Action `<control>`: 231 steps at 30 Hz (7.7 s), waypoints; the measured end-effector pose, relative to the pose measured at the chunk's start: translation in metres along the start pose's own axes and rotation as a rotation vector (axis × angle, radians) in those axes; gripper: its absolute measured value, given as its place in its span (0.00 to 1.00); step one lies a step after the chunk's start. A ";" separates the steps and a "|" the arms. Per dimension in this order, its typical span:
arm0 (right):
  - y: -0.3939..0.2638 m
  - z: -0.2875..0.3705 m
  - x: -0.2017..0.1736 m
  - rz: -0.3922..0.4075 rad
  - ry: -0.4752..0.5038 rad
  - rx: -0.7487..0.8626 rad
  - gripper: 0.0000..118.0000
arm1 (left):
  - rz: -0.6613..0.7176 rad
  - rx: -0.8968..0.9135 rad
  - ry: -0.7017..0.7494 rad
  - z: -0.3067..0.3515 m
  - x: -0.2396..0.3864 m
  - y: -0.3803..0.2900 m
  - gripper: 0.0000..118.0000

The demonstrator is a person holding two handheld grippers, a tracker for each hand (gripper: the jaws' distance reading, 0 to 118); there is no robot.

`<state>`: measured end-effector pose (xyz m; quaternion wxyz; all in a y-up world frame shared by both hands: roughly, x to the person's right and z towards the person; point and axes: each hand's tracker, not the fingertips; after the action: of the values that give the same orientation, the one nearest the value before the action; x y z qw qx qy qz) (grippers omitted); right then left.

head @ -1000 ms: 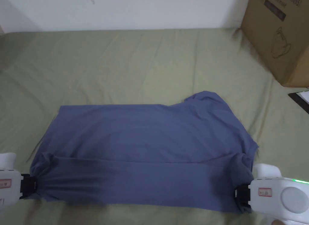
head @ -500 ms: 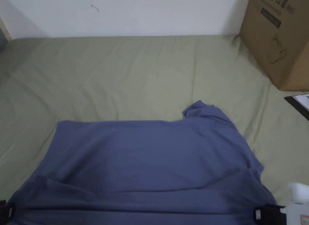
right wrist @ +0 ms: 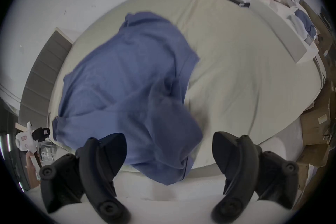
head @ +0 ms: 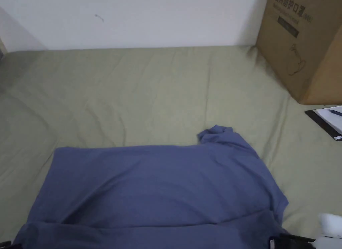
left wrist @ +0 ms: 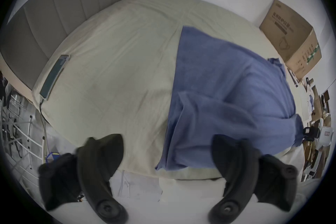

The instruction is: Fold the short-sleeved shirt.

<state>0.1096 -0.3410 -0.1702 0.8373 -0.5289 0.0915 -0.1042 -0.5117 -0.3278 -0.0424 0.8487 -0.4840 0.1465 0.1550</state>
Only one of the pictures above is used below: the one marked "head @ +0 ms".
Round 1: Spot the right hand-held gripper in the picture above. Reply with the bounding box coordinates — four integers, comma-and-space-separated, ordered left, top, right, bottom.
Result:
268, 213, 342, 249

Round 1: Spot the blue shirt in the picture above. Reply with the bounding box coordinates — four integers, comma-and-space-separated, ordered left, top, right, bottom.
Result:
12, 124, 296, 249

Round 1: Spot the black clipboard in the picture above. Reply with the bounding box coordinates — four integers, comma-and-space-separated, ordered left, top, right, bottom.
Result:
305, 106, 342, 142

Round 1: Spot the white paper sheet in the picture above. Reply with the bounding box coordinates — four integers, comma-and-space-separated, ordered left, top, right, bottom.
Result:
315, 106, 342, 137

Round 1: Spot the brown cardboard carton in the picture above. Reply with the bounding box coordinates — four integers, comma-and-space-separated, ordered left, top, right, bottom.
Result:
256, 0, 342, 105

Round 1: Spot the bed with pale green sheet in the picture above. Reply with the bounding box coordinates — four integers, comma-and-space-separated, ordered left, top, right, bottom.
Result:
0, 44, 342, 249

